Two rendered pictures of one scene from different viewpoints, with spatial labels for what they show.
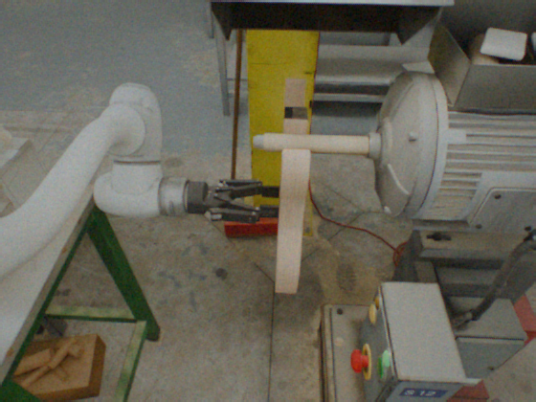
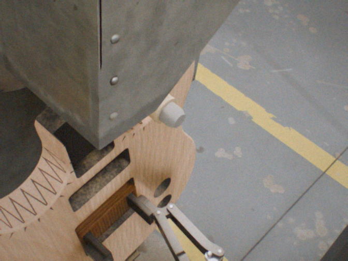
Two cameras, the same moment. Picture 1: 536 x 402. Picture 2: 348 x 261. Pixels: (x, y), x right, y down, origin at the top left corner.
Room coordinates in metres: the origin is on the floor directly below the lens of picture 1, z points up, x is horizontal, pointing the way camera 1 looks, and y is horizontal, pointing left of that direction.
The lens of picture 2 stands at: (0.83, 0.21, 1.64)
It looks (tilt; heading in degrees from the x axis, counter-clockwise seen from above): 50 degrees down; 213
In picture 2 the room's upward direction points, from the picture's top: 10 degrees clockwise
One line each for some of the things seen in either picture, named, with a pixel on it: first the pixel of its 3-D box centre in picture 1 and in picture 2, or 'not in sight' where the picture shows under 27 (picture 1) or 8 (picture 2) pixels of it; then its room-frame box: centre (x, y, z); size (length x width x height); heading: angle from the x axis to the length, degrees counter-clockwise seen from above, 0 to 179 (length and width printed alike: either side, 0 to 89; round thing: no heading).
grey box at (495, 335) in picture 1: (486, 318); not in sight; (0.36, -0.45, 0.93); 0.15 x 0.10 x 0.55; 87
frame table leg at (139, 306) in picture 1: (127, 284); not in sight; (0.73, 0.52, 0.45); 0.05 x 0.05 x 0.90; 87
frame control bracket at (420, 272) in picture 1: (431, 309); not in sight; (0.33, -0.30, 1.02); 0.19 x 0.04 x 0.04; 177
